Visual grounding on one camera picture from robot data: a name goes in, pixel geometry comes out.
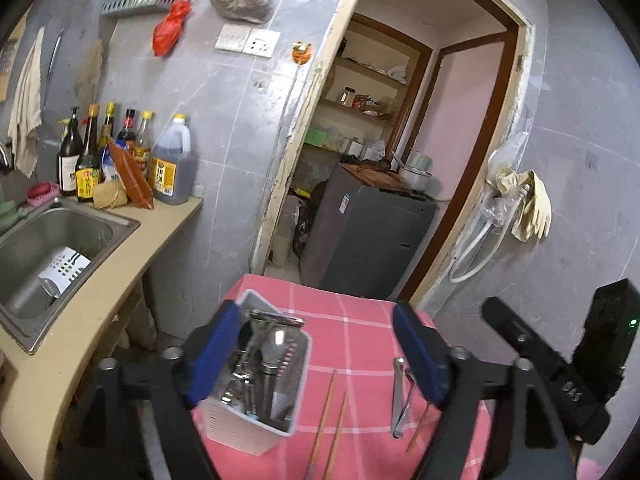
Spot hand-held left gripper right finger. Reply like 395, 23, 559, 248
391, 301, 576, 480

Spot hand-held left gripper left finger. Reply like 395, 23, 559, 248
75, 300, 243, 480

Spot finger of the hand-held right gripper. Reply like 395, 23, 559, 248
481, 296, 571, 381

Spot metal tongs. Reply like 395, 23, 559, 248
391, 357, 416, 439

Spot thin wooden stick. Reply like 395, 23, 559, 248
405, 402, 433, 456

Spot white perforated utensil basket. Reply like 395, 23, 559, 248
202, 288, 313, 457

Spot wooden chopstick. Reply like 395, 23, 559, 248
324, 392, 348, 480
306, 370, 337, 480

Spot pink checked tablecloth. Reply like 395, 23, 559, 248
192, 274, 493, 480

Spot beige kitchen counter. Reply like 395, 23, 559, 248
0, 195, 205, 480

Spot clear plastic bag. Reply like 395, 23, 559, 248
480, 132, 528, 226

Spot yellow rubber gloves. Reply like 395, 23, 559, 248
495, 169, 552, 242

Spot grey washing machine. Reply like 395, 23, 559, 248
300, 165, 438, 301

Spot clutter on pantry floor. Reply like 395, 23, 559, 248
272, 187, 313, 266

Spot white perforated drainer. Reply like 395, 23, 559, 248
39, 246, 92, 293

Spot white cooking pot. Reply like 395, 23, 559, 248
400, 151, 433, 192

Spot stainless steel sink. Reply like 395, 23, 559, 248
0, 196, 142, 356

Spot large dark oil jug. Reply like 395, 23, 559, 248
150, 114, 197, 206

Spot tan wrapped parcel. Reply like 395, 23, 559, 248
92, 180, 130, 209

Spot orange seasoning packet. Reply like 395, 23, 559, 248
106, 140, 155, 209

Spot white and blue packet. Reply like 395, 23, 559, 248
100, 147, 121, 183

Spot soy sauce bottle yellow label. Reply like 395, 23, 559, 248
75, 104, 102, 203

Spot clear sauce bottle yellow cap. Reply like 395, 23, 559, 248
132, 111, 153, 171

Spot pink scrub brush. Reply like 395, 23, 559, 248
26, 182, 62, 207

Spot dark bottle with white label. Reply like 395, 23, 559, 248
58, 107, 83, 197

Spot dark sauce bottle red cap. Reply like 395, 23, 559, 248
116, 108, 137, 153

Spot green soap dish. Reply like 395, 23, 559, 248
0, 200, 28, 233

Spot dark sauce bottle yellow cap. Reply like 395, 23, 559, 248
98, 102, 117, 151

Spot pantry shelf unit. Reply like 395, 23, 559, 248
305, 12, 433, 161

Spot beige hanging towel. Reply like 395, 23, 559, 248
7, 27, 45, 178

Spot hanging metal utensil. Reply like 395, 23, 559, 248
42, 30, 66, 111

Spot red plastic bag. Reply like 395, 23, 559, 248
152, 0, 193, 57

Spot wooden grater board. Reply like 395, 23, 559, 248
0, 30, 23, 103

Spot white hose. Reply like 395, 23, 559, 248
447, 185, 531, 283

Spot wooden door frame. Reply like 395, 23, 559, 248
250, 0, 536, 306

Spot white wall socket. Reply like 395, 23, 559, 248
244, 29, 282, 58

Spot white wall switch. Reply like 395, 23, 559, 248
215, 24, 251, 52

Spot metal wall shelf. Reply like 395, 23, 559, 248
100, 0, 180, 18

